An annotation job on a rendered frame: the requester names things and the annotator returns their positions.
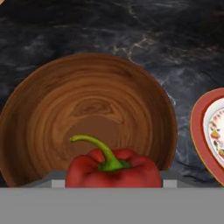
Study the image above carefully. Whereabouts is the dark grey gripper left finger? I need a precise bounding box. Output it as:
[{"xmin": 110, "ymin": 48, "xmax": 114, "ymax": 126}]
[{"xmin": 25, "ymin": 170, "xmax": 68, "ymax": 189}]

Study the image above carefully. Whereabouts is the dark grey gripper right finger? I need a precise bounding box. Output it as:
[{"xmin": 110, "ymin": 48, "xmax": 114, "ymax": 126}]
[{"xmin": 159, "ymin": 169, "xmax": 196, "ymax": 189}]

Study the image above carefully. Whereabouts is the red bell pepper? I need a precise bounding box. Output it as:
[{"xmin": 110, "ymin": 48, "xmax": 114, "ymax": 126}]
[{"xmin": 65, "ymin": 134, "xmax": 163, "ymax": 189}]

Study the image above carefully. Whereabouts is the brown wooden bowl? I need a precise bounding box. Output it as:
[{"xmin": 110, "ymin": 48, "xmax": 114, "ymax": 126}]
[{"xmin": 0, "ymin": 52, "xmax": 179, "ymax": 188}]

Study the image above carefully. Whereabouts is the red rimmed patterned plate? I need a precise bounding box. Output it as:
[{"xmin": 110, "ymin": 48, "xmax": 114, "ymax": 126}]
[{"xmin": 190, "ymin": 87, "xmax": 224, "ymax": 187}]

